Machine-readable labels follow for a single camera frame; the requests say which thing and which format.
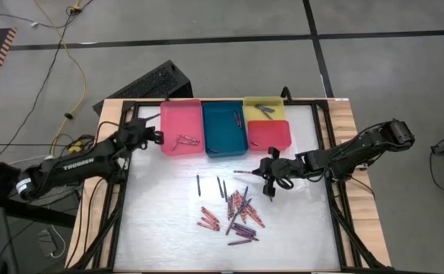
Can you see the small red plastic bin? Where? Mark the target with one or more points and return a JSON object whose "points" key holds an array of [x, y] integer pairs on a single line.
{"points": [[271, 133]]}

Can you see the black clamp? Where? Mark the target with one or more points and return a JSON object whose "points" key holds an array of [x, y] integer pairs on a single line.
{"points": [[286, 93]]}

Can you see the large pink plastic bin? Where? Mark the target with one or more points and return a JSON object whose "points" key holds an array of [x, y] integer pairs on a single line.
{"points": [[182, 122]]}

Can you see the small yellow plastic bin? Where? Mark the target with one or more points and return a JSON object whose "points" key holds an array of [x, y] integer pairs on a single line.
{"points": [[250, 110]]}

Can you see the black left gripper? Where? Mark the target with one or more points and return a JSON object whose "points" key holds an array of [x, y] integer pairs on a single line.
{"points": [[138, 133]]}

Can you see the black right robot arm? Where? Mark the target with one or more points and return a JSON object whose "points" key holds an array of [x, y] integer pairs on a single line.
{"points": [[359, 152]]}

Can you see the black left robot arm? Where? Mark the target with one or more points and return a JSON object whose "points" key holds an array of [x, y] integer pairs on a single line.
{"points": [[77, 165]]}

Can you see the pink crayon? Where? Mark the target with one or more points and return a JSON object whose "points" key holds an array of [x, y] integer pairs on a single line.
{"points": [[176, 142], [189, 138], [189, 143]]}

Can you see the black bar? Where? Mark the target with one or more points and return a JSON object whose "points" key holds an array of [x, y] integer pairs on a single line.
{"points": [[39, 214]]}

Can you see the yellow connector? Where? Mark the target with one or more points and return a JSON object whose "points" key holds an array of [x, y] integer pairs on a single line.
{"points": [[75, 146]]}

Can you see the black perforated case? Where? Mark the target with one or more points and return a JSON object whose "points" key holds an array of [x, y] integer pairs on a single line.
{"points": [[146, 85]]}

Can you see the purple crayon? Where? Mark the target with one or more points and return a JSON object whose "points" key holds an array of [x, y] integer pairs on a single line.
{"points": [[239, 120], [232, 225], [230, 207], [247, 236], [236, 118], [239, 242], [212, 150], [245, 229]]}

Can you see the blue crayon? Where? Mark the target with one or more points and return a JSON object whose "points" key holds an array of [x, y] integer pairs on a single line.
{"points": [[245, 193], [198, 185], [267, 113], [225, 191], [264, 109], [219, 187]]}

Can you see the blue plastic bin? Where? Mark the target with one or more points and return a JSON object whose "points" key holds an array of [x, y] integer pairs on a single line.
{"points": [[222, 129]]}

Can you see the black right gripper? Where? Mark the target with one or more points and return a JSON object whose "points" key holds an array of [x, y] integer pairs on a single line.
{"points": [[281, 171]]}

